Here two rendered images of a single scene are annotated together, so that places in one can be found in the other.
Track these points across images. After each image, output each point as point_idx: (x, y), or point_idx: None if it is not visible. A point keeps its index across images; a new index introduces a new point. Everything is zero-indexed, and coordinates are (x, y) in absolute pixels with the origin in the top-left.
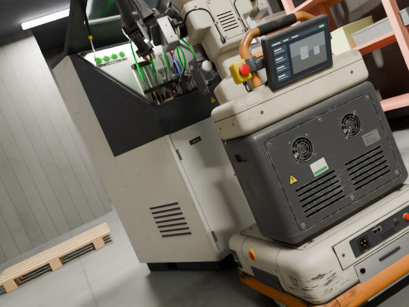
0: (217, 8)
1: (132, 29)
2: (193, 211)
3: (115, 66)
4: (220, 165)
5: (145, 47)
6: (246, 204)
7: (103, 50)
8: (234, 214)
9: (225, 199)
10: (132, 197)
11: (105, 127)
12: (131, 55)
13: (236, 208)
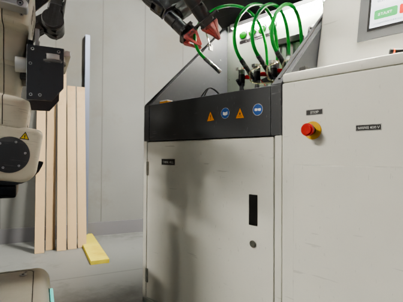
0: None
1: (157, 10)
2: None
3: (259, 42)
4: (183, 208)
5: (177, 31)
6: (194, 281)
7: (247, 23)
8: (174, 276)
9: (172, 251)
10: None
11: None
12: (284, 27)
13: (180, 272)
